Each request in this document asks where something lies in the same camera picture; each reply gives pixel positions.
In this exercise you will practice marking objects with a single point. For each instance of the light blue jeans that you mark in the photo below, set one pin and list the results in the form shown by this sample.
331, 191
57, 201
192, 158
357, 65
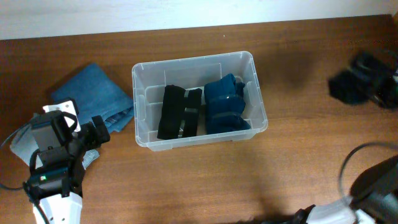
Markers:
23, 145

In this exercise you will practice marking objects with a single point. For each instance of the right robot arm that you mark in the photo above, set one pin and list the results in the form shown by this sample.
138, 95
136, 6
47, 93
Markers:
373, 195

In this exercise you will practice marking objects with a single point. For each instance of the clear plastic storage container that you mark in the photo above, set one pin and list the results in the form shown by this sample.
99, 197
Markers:
149, 80

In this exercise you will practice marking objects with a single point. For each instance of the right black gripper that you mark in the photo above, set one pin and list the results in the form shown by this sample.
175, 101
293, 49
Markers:
386, 93

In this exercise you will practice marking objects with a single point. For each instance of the black taped clothing bundle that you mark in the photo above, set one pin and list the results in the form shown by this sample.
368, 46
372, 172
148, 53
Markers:
180, 113

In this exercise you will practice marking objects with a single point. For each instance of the dark navy clothing bundle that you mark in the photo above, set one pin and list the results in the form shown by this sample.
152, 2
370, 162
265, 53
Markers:
361, 81

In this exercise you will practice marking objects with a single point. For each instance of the dark blue jeans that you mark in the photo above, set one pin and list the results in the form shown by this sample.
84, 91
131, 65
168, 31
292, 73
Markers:
95, 94

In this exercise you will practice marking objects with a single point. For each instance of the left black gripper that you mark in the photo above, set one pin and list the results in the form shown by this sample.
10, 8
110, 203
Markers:
94, 132

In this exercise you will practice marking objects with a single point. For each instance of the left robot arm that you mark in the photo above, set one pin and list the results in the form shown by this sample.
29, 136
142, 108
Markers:
56, 167

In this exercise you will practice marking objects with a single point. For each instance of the blue taped clothing bundle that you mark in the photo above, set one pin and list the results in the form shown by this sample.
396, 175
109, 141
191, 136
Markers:
225, 104

